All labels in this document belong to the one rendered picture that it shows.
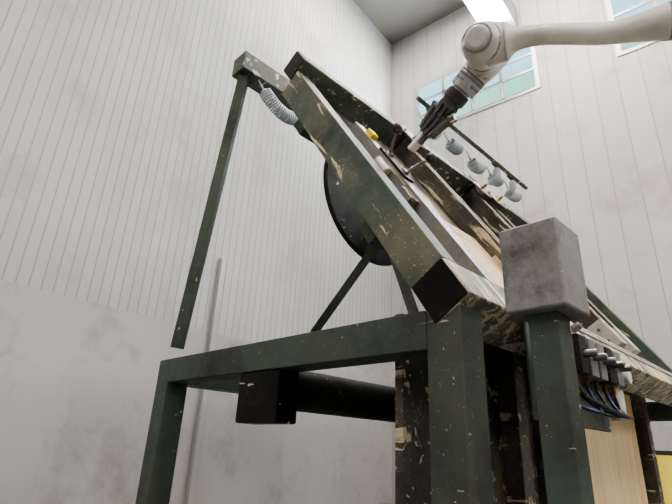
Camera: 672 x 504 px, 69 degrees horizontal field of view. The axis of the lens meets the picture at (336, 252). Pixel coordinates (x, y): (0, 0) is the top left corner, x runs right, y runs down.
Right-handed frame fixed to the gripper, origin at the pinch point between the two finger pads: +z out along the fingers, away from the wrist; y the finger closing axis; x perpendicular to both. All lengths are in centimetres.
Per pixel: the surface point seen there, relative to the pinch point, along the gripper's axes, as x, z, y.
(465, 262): 1.9, 13.5, 45.5
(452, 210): 38.3, 13.1, -0.9
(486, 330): -6, 18, 69
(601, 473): 113, 51, 85
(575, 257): -15, -9, 75
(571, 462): -20, 16, 104
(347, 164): -23.1, 16.4, 8.0
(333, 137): -23.1, 15.0, -6.5
